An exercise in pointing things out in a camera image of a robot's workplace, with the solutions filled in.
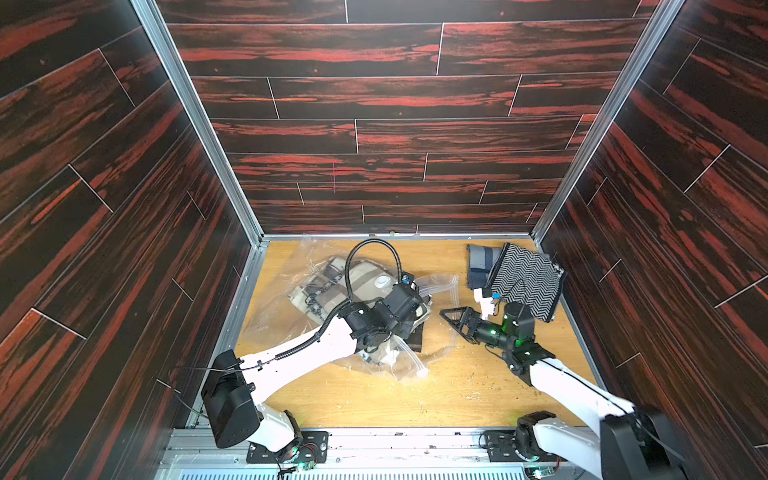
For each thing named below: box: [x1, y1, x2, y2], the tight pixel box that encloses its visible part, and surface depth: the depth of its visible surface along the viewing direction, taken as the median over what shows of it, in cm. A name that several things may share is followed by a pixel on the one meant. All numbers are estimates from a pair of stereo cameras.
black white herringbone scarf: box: [483, 242, 567, 323], surface depth 103 cm
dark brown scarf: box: [405, 322, 425, 353], surface depth 88 cm
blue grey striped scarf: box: [467, 244, 502, 289], surface depth 113 cm
